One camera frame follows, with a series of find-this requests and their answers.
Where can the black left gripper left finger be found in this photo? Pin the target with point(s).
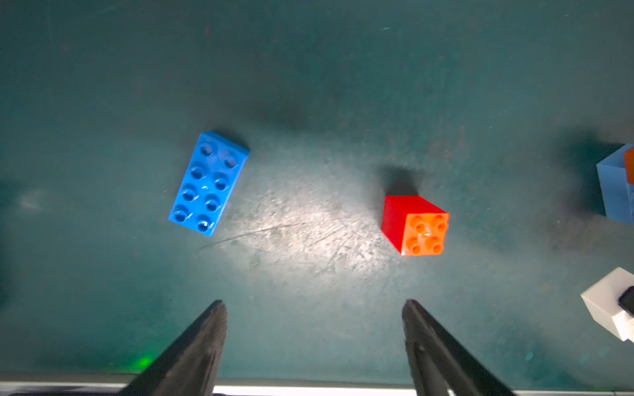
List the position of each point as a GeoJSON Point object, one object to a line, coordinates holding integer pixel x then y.
{"type": "Point", "coordinates": [190, 365]}

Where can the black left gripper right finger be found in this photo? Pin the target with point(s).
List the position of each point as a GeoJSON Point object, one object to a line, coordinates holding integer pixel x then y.
{"type": "Point", "coordinates": [438, 363]}

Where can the red square lego brick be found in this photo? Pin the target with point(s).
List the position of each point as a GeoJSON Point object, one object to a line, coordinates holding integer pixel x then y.
{"type": "Point", "coordinates": [414, 226]}

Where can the white lego brick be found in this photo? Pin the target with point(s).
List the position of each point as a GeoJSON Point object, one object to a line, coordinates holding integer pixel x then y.
{"type": "Point", "coordinates": [601, 299]}

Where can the dark blue lego brick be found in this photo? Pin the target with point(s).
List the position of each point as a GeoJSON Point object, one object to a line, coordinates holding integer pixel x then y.
{"type": "Point", "coordinates": [207, 185]}

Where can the light blue lego brick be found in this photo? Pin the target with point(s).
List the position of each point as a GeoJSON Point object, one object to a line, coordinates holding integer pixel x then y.
{"type": "Point", "coordinates": [617, 194]}

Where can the orange lego brick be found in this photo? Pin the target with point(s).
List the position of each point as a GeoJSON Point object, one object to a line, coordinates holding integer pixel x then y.
{"type": "Point", "coordinates": [629, 165]}

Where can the green table mat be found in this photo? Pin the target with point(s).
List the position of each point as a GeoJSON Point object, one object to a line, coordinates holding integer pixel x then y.
{"type": "Point", "coordinates": [497, 112]}

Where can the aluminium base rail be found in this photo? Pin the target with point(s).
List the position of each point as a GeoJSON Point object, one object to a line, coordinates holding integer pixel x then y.
{"type": "Point", "coordinates": [10, 387]}

